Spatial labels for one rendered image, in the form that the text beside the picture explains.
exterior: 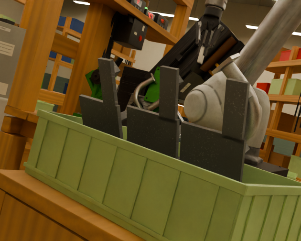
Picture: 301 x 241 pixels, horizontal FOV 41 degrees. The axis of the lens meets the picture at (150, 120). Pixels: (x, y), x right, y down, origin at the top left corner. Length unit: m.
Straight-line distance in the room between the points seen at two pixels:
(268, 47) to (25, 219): 0.86
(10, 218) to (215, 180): 0.52
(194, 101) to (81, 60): 0.98
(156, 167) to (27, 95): 1.15
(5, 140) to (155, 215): 1.21
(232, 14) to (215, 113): 10.84
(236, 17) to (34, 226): 11.33
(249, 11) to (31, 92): 10.46
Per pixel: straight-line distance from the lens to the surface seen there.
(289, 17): 1.31
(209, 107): 1.30
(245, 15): 11.99
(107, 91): 1.01
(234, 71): 0.82
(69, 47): 2.15
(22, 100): 1.85
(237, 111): 0.80
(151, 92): 2.19
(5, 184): 1.04
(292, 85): 5.34
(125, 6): 2.14
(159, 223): 0.79
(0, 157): 1.91
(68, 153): 0.97
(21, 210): 0.99
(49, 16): 1.88
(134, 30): 2.28
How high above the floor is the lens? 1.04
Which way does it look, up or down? 2 degrees down
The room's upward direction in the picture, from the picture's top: 15 degrees clockwise
